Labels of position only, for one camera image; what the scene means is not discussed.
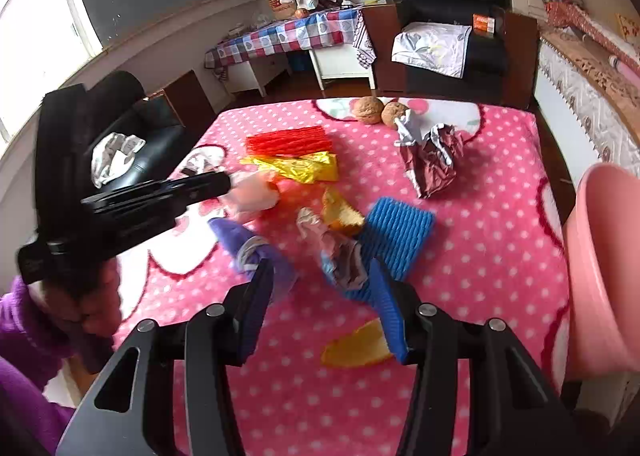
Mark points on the orange box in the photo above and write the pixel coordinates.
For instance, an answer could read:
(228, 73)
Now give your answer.
(484, 23)

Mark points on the orange translucent plastic bag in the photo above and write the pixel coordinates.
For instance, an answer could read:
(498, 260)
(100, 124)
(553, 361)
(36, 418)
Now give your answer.
(250, 198)

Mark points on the person's left forearm purple sleeve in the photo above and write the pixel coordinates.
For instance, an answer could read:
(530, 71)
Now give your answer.
(25, 341)

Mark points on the window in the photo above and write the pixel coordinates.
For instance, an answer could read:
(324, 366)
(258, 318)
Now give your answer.
(35, 36)

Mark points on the white table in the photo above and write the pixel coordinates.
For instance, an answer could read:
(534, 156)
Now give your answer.
(340, 61)

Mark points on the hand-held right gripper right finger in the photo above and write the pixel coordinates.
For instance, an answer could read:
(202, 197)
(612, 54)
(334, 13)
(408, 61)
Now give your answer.
(389, 313)

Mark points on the striped towel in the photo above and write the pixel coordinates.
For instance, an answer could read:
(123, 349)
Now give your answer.
(364, 44)

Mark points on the brown silver foil wrapper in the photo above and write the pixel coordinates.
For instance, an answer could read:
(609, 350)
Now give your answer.
(435, 161)

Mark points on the pink polka dot blanket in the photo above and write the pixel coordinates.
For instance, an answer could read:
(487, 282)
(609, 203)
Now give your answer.
(480, 246)

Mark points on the white floral cloth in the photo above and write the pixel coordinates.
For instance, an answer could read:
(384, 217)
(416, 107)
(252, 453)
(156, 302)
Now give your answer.
(430, 49)

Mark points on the purple plastic wrapper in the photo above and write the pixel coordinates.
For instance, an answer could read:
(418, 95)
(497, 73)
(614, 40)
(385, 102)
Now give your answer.
(230, 236)

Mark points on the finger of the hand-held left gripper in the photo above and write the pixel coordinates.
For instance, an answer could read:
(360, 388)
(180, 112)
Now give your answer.
(165, 196)

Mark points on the small crumpled silver wrapper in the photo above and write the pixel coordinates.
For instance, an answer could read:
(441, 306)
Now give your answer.
(197, 166)

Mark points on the checkered tablecloth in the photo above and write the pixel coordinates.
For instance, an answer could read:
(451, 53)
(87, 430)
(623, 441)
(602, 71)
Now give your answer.
(300, 31)

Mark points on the walnut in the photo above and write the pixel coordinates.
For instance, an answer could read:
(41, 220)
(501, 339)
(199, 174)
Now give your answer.
(367, 110)
(394, 114)

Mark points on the brown wooden side table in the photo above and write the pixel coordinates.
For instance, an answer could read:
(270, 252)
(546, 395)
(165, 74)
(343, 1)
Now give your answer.
(190, 96)

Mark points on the blue brown wrapper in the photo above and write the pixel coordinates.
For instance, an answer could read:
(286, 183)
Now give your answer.
(340, 256)

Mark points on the black leather armchair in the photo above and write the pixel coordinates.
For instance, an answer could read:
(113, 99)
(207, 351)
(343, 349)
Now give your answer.
(155, 136)

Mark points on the orange peel piece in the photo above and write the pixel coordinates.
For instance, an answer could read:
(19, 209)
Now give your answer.
(355, 348)
(340, 216)

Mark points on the person's left hand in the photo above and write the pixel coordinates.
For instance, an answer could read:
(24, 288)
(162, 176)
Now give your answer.
(105, 306)

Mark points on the colourful patterned quilt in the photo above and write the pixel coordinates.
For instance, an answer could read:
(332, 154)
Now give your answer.
(575, 11)

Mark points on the white lace bed cover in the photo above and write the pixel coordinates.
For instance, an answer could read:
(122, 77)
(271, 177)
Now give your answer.
(565, 81)

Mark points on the blue corrugated sponge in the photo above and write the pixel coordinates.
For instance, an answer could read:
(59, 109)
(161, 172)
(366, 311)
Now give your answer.
(400, 231)

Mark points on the crumpled white cloth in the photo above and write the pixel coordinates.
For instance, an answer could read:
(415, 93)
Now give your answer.
(115, 156)

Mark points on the red corrugated sponge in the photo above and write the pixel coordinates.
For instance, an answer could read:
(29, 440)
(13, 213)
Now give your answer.
(290, 141)

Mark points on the pink plastic bin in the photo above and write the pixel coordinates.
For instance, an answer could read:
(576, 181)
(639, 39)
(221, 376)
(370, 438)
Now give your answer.
(610, 261)

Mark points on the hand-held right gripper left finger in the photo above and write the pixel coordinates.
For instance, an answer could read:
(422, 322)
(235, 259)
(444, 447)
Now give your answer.
(255, 308)

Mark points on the yellow foil wrapper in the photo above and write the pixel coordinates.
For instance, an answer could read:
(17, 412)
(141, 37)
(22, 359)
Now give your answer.
(300, 167)

